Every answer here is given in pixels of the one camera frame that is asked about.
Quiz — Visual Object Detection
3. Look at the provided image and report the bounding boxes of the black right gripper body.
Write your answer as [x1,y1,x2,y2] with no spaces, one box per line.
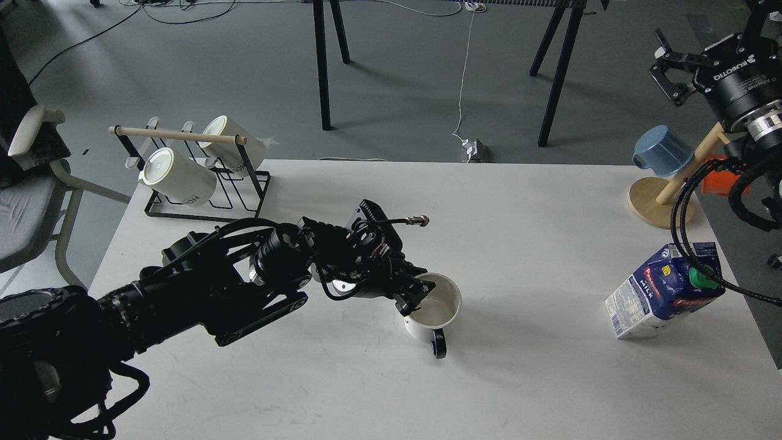
[693,34,780,133]

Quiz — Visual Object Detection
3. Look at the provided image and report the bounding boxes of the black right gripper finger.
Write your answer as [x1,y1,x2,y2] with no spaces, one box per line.
[742,0,781,46]
[649,29,709,108]

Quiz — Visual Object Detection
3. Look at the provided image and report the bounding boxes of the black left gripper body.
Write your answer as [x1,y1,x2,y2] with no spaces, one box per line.
[318,200,428,301]

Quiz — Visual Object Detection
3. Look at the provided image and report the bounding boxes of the white mug black handle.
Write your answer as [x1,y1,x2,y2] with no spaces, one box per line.
[403,273,462,359]

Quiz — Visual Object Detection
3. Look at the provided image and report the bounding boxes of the blue white milk carton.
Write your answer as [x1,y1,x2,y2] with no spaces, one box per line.
[604,243,725,339]

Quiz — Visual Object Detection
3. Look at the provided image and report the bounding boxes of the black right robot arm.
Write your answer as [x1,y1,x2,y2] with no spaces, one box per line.
[649,1,781,306]

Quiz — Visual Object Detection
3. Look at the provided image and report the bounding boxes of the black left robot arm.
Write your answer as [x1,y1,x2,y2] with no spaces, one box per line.
[1,200,436,439]

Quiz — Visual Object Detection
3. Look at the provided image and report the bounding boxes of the blue cup on tree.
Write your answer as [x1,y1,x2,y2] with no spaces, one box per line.
[632,125,695,178]

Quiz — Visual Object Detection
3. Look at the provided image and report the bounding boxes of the orange cup on tree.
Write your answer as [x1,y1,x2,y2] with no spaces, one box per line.
[700,154,745,197]

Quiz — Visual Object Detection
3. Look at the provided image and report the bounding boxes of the black table legs right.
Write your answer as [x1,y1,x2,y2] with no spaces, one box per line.
[530,1,587,148]

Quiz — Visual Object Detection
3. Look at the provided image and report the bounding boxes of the black table legs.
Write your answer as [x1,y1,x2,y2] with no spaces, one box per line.
[310,0,351,131]
[530,1,587,148]

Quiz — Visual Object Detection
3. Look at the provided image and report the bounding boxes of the grey power adapter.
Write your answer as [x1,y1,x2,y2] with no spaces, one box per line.
[462,139,491,163]

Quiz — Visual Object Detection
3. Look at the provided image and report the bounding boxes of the wooden mug tree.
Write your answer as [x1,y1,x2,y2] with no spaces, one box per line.
[627,123,729,229]

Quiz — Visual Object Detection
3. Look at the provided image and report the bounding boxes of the white mug rear on rack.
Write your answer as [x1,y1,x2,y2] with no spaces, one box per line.
[199,115,268,177]

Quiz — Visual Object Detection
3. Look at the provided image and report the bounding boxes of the white mug on rack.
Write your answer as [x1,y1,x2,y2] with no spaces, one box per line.
[137,147,217,208]
[199,115,268,177]

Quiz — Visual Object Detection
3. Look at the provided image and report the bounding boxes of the white mug front on rack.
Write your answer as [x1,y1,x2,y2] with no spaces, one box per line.
[137,147,217,208]

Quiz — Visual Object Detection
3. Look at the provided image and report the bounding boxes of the black table legs left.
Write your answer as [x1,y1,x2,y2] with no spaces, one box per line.
[310,0,351,131]

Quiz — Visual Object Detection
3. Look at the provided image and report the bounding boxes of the black wire mug rack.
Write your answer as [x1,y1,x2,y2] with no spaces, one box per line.
[109,125,271,222]

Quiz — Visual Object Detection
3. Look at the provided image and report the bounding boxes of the white power cable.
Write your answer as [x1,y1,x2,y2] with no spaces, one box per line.
[373,0,487,144]

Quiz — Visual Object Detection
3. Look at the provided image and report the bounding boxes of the black floor cable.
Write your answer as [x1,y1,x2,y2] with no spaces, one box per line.
[27,0,236,86]

